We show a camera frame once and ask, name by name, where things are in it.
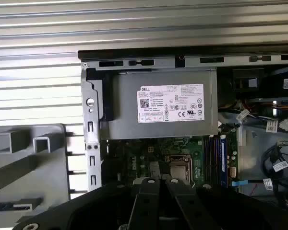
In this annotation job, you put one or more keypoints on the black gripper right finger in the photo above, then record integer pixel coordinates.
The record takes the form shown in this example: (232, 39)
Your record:
(182, 206)

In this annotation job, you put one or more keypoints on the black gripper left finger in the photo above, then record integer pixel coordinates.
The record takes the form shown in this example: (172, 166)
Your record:
(148, 203)

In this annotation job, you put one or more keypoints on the RAM stick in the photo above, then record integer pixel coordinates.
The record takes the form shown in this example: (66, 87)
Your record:
(12, 205)

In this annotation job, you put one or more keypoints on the black RAM slot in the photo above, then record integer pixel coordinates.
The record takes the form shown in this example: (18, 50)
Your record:
(212, 160)
(207, 160)
(217, 160)

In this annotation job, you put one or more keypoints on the silver CPU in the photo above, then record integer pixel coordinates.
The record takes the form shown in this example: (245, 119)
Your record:
(180, 172)

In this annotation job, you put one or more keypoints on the black CPU socket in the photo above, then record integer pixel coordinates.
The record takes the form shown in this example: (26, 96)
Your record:
(167, 158)

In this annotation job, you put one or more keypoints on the green motherboard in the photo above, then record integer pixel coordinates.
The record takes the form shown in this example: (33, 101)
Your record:
(139, 153)

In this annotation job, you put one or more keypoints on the black open PC case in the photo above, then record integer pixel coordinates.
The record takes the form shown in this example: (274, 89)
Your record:
(92, 143)

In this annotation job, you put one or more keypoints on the grey power supply unit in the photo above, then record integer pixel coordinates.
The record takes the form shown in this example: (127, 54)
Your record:
(124, 107)

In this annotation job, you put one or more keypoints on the grey plastic parts rack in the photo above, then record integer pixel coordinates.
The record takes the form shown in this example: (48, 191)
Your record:
(50, 172)

